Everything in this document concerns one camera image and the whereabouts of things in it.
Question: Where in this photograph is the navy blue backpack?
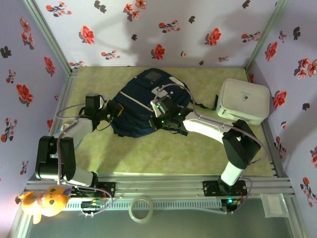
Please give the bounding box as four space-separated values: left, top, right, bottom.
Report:
108 68 216 138

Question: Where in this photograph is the green marbled table mat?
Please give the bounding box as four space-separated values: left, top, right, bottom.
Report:
48 66 275 177

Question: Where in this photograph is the white zip pouch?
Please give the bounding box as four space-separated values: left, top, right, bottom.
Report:
216 78 270 126

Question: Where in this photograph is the clear tape roll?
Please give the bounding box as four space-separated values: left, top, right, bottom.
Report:
128 195 154 224

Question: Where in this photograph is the circuit board with green light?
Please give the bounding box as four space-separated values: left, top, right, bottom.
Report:
222 197 242 206

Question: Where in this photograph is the orange plush toy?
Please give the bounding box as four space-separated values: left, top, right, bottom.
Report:
15 185 72 225

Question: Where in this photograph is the white paper packet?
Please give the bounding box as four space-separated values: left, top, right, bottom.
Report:
260 193 289 219

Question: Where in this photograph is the aluminium side rail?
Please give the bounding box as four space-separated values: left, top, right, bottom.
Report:
28 70 79 181

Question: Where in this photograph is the grey right arm cable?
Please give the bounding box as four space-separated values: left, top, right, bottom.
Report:
152 83 268 214

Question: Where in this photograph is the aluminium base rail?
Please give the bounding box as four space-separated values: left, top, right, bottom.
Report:
24 172 297 199

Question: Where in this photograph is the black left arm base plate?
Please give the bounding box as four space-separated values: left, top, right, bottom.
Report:
71 180 117 199

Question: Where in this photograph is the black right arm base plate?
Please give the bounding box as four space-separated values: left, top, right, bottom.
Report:
202 180 248 198

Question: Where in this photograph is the white slotted cable duct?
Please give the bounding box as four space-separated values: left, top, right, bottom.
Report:
65 199 222 209

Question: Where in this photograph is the aluminium corner post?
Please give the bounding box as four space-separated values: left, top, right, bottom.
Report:
22 0 74 75
244 0 290 74

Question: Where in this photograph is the small circuit board with wires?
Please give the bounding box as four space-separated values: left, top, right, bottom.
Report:
81 200 106 209

